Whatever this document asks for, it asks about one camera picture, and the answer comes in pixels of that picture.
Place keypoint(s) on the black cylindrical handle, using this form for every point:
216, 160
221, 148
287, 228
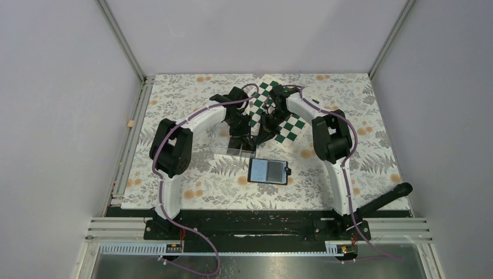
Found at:
399, 191

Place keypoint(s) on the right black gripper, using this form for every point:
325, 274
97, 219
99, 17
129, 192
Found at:
267, 131

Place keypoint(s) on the green white checkerboard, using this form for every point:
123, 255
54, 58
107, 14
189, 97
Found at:
290, 130

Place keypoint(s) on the clear acrylic card stand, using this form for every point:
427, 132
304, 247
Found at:
222, 143

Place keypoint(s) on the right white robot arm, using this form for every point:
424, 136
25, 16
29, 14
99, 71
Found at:
332, 143

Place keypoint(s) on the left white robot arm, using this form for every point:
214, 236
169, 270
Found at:
171, 149

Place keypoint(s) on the black leather card holder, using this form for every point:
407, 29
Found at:
286, 172

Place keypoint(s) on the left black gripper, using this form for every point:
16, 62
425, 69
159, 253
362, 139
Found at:
242, 135

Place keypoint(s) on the aluminium frame rails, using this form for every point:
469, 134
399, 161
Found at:
120, 229

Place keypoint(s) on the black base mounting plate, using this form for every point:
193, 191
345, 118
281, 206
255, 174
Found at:
253, 230

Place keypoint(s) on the floral patterned table mat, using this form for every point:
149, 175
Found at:
216, 181

